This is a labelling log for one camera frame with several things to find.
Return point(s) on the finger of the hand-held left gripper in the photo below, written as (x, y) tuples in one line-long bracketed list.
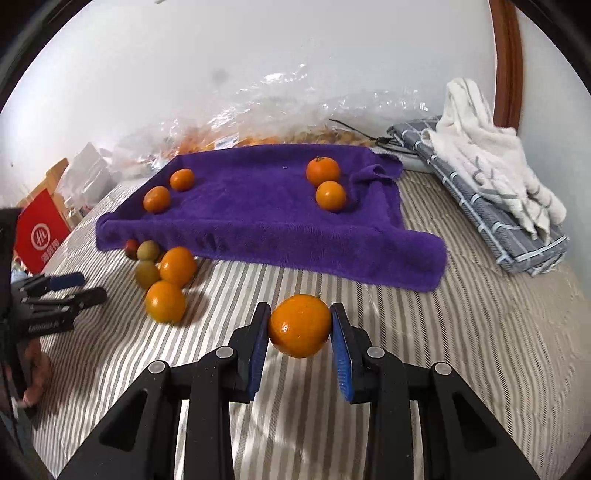
[(64, 280), (87, 297)]

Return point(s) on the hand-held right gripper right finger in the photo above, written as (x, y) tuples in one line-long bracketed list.
[(341, 355)]

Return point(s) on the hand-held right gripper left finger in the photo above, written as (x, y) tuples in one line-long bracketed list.
[(258, 350)]

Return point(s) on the purple towel covered tray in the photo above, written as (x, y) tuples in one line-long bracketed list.
[(258, 207)]

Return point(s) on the orange with stem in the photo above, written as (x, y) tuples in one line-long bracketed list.
[(322, 170)]

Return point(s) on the pile of bagged brown fruits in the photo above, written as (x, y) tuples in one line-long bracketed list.
[(323, 136)]

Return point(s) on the person's left hand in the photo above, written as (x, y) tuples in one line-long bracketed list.
[(39, 369)]

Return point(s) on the red paper bag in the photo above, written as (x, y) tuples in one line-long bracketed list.
[(41, 230)]

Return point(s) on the small green plum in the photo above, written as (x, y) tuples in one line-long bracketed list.
[(147, 273)]

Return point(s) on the small red plum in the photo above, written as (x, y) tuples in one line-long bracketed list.
[(131, 249)]

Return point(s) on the small yellow-green plum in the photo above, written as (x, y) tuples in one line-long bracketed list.
[(148, 250)]

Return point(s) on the light wooden furniture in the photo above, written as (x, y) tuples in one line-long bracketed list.
[(55, 170)]

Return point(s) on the white translucent plastic bag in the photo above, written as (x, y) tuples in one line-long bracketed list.
[(87, 170)]

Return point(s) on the clear plastic bag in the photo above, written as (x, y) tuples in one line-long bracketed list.
[(323, 101), (175, 129)]

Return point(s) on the pile of bagged oranges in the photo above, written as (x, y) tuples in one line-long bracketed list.
[(203, 141)]

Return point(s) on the grey plaid cloth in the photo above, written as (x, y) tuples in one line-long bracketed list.
[(508, 230)]

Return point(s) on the white striped towel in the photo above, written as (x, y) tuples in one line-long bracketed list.
[(489, 152)]

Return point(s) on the brown wooden door frame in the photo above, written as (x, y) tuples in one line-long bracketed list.
[(505, 60)]

